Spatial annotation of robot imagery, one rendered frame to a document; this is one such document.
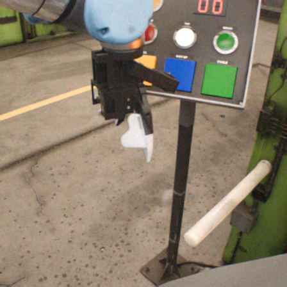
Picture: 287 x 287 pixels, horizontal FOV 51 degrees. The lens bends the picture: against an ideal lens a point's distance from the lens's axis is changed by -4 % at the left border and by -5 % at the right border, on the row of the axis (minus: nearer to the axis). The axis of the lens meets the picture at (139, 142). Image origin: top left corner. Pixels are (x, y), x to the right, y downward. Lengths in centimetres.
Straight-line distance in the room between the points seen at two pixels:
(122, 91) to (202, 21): 35
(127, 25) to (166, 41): 49
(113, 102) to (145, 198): 135
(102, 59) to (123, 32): 20
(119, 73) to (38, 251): 127
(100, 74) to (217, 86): 32
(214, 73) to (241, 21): 14
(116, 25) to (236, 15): 52
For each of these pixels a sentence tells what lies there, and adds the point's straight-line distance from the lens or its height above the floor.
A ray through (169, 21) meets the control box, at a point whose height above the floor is 112.
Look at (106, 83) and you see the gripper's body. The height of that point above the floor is 108.
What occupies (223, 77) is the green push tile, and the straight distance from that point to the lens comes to 76.
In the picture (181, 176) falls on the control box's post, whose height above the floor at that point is 60.
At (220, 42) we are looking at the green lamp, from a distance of 78.
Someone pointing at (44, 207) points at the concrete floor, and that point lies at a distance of 187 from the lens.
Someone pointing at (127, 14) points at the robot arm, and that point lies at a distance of 32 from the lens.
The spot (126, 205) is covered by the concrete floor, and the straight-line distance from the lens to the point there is 182.
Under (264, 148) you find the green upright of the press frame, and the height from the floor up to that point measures 69.
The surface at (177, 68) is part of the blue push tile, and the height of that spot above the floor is 102.
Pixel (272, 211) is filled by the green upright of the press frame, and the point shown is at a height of 45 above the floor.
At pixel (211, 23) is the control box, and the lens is 80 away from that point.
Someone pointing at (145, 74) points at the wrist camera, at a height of 109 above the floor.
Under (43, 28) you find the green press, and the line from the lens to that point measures 525.
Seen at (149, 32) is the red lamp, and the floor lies 109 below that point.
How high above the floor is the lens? 129
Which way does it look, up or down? 34 degrees down
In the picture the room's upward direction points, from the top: straight up
